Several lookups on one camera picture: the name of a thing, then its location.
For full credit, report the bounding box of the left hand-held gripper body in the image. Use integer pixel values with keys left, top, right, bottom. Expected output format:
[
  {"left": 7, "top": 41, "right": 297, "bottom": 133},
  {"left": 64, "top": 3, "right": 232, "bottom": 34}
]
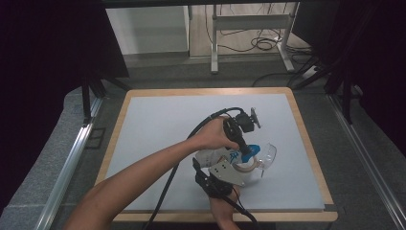
[{"left": 223, "top": 106, "right": 261, "bottom": 147}]

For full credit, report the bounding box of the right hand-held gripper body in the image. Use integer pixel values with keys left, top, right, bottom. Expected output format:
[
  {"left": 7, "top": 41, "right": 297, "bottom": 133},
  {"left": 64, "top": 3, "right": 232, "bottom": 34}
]
[{"left": 194, "top": 158, "right": 245, "bottom": 199}]

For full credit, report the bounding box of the white and blue salt bag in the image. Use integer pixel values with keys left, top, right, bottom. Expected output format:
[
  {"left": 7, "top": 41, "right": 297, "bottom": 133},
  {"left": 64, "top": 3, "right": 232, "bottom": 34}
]
[{"left": 194, "top": 144, "right": 261, "bottom": 169}]

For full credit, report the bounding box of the glass jar with tan rim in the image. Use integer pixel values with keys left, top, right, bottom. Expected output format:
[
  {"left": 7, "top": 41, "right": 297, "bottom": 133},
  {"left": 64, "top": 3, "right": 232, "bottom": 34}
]
[{"left": 231, "top": 142, "right": 278, "bottom": 188}]

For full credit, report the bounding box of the person's left hand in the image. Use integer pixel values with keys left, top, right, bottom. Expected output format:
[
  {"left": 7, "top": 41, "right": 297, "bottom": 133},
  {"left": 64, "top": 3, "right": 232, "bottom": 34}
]
[{"left": 191, "top": 115, "right": 240, "bottom": 151}]

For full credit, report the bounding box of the person's right hand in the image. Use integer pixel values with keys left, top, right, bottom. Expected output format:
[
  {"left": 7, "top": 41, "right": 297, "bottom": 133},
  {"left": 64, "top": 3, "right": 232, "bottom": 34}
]
[{"left": 209, "top": 191, "right": 242, "bottom": 221}]

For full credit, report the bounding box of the wooden-edged table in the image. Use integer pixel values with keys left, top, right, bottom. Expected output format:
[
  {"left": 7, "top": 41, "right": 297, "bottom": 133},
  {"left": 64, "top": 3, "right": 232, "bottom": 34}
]
[{"left": 95, "top": 86, "right": 339, "bottom": 223}]

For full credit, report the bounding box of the light grey table mat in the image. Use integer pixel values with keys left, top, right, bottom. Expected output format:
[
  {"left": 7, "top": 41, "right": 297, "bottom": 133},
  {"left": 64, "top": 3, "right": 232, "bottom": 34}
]
[{"left": 104, "top": 93, "right": 327, "bottom": 213}]

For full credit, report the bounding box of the black stand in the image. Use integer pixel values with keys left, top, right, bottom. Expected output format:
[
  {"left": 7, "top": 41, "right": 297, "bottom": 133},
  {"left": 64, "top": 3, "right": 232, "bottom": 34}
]
[
  {"left": 80, "top": 75, "right": 132, "bottom": 126},
  {"left": 286, "top": 56, "right": 363, "bottom": 126}
]

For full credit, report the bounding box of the white cabinet panel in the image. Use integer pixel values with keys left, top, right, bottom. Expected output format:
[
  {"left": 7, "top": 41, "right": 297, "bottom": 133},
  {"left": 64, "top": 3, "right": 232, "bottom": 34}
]
[{"left": 104, "top": 5, "right": 190, "bottom": 56}]

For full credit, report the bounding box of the dark curtain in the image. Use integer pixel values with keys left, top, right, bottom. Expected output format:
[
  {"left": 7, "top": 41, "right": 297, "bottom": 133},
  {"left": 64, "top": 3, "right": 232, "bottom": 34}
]
[
  {"left": 0, "top": 0, "right": 129, "bottom": 215},
  {"left": 293, "top": 0, "right": 406, "bottom": 157}
]

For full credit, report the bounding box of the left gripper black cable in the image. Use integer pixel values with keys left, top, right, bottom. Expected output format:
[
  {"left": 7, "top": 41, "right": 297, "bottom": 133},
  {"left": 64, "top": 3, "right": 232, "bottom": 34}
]
[{"left": 142, "top": 106, "right": 245, "bottom": 230}]

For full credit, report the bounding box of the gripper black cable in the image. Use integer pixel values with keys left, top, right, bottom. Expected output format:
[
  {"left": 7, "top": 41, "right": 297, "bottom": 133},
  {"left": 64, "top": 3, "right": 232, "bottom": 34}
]
[
  {"left": 199, "top": 172, "right": 260, "bottom": 230},
  {"left": 142, "top": 106, "right": 245, "bottom": 230}
]

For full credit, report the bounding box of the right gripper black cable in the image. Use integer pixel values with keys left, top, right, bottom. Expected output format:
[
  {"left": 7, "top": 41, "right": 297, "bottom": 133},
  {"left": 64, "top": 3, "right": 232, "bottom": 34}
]
[{"left": 199, "top": 172, "right": 260, "bottom": 230}]

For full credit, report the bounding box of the single black floor cable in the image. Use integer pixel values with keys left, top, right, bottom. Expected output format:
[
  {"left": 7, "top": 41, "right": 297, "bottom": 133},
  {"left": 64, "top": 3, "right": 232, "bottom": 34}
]
[{"left": 251, "top": 72, "right": 290, "bottom": 88}]

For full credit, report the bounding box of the black floor cable bundle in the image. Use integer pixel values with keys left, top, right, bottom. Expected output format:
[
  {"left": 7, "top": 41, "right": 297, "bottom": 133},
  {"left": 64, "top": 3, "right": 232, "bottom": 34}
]
[{"left": 204, "top": 3, "right": 315, "bottom": 56}]

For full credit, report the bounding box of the white metal desk frame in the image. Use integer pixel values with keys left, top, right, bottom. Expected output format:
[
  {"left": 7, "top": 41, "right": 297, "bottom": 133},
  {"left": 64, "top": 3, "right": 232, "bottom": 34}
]
[{"left": 210, "top": 3, "right": 296, "bottom": 75}]

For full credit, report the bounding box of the black floor bracket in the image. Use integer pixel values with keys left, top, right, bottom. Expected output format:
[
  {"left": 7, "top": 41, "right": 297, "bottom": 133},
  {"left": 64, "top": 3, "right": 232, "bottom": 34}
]
[{"left": 84, "top": 127, "right": 107, "bottom": 150}]

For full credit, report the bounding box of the aluminium rail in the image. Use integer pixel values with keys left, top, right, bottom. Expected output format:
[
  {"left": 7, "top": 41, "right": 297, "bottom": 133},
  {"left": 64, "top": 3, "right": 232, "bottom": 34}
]
[
  {"left": 34, "top": 97, "right": 103, "bottom": 230},
  {"left": 328, "top": 94, "right": 406, "bottom": 229}
]

